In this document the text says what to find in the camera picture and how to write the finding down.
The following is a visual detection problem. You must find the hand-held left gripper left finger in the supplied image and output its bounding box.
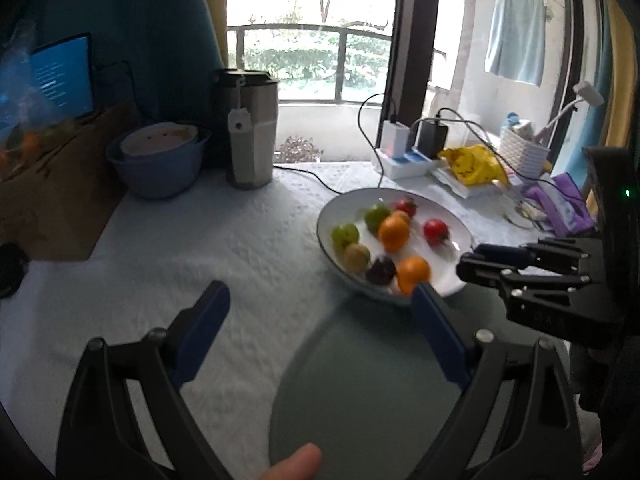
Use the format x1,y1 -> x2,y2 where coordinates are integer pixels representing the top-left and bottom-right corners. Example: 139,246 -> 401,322
56,280 -> 236,480

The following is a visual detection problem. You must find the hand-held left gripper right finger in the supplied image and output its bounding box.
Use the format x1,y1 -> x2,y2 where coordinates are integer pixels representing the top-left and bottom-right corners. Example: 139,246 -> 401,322
407,281 -> 585,480

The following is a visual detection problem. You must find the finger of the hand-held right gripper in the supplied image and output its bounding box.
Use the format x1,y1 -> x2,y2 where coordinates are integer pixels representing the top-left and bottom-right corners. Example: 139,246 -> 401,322
456,254 -> 596,306
475,239 -> 593,268

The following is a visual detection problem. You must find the white plate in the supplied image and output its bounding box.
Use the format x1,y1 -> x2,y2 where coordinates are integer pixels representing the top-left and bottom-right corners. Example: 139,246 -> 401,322
316,187 -> 475,307

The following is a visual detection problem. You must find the orange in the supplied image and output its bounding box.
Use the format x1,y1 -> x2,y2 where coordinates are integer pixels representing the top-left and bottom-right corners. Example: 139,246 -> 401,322
397,256 -> 432,295
377,216 -> 411,253

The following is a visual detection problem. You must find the dark purple fruit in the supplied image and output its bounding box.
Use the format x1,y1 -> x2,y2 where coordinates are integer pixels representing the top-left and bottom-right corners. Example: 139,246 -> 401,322
366,256 -> 398,285

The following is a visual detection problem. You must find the grey round tray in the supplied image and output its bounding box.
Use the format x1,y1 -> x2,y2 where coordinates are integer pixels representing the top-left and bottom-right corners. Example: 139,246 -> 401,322
269,292 -> 581,480

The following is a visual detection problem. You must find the brown kiwi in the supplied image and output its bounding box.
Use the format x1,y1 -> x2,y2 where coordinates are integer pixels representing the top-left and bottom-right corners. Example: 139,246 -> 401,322
342,242 -> 372,275

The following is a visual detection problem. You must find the person's left hand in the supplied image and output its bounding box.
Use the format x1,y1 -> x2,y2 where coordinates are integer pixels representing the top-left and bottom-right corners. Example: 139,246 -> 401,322
250,442 -> 323,480

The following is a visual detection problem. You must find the white blue tissue packet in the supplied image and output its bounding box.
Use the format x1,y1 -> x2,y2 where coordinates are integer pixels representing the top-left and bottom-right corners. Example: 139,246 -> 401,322
537,195 -> 576,221

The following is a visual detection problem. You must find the white paper stack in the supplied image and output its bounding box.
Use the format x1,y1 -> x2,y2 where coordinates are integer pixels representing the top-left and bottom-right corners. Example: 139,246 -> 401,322
432,165 -> 506,200

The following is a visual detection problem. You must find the white tablecloth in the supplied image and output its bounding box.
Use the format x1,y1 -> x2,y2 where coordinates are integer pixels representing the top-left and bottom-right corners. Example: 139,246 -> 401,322
0,160 -> 601,480

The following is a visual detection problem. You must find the yellow plastic bag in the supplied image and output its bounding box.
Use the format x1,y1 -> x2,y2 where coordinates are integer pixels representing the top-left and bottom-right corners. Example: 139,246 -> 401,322
439,145 -> 511,186

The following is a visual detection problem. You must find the purple cloth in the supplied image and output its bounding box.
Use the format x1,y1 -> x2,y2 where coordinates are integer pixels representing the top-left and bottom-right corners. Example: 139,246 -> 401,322
522,172 -> 598,238

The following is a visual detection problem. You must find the white woven basket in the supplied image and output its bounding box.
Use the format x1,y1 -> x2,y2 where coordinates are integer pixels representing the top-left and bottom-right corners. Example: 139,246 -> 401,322
499,127 -> 551,178

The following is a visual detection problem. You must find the green fruit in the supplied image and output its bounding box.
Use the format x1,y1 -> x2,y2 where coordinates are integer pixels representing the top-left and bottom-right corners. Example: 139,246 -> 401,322
331,223 -> 361,251
364,205 -> 392,233

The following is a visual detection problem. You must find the white power strip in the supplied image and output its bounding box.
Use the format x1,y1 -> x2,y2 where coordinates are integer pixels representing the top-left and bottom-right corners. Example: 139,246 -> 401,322
375,146 -> 443,179

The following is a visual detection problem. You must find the black charger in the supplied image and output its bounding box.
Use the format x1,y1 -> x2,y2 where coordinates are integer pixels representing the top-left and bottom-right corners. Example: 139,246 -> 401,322
416,119 -> 448,158

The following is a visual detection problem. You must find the white charger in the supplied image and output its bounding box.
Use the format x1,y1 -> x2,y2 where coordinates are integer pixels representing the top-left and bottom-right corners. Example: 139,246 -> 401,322
384,121 -> 411,153

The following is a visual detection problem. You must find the blue bowl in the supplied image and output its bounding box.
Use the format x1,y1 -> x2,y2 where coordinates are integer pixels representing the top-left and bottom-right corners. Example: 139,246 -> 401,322
106,122 -> 212,199

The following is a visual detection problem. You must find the blue curtain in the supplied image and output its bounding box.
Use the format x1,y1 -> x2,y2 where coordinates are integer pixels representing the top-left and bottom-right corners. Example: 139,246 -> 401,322
587,80 -> 610,148

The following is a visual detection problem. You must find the steel tumbler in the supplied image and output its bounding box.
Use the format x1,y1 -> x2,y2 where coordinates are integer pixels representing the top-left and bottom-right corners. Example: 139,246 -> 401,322
215,69 -> 280,191

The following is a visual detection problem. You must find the pink cloth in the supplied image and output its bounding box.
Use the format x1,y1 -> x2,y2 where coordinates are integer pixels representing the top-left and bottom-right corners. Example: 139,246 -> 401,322
582,447 -> 603,480

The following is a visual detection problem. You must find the white desk lamp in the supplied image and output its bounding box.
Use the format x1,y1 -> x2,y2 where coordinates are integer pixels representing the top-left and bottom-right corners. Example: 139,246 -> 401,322
535,81 -> 605,143

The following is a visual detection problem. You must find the brown cardboard box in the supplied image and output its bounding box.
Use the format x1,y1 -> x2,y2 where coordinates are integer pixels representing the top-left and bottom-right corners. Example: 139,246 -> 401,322
0,102 -> 146,261

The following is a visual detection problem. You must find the pink white bowl lid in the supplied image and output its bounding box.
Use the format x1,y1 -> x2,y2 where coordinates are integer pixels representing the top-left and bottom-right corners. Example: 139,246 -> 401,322
120,122 -> 201,157

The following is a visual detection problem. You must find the black round object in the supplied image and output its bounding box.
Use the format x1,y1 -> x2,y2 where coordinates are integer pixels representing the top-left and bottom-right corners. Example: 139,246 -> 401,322
0,242 -> 31,298

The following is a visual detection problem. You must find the yellow curtain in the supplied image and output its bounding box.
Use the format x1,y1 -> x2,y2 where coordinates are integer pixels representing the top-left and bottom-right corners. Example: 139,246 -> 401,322
597,0 -> 640,161
200,0 -> 231,71

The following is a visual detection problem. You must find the white paper tag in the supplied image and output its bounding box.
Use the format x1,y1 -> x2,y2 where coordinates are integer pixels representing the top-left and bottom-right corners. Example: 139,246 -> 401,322
227,107 -> 252,133

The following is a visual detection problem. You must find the hanging light blue towel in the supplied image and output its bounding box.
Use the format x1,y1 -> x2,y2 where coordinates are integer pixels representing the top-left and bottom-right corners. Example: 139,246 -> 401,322
484,0 -> 547,87

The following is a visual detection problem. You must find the balcony railing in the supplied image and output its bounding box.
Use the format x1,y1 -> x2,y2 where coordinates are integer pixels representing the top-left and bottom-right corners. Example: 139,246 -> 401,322
226,23 -> 448,103

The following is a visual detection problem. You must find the laptop screen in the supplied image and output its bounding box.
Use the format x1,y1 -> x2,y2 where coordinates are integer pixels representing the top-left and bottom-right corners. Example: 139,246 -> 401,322
27,34 -> 96,121

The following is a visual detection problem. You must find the teal curtain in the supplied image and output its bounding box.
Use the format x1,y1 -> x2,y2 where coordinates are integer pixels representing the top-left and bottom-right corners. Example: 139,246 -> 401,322
30,0 -> 226,171

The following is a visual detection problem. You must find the black cable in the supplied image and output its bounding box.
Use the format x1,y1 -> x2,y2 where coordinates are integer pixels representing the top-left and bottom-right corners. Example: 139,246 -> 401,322
272,92 -> 398,196
435,107 -> 596,211

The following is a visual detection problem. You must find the dark window frame post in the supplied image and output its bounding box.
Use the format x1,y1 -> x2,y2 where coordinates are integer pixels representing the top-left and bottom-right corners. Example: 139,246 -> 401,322
385,0 -> 443,126

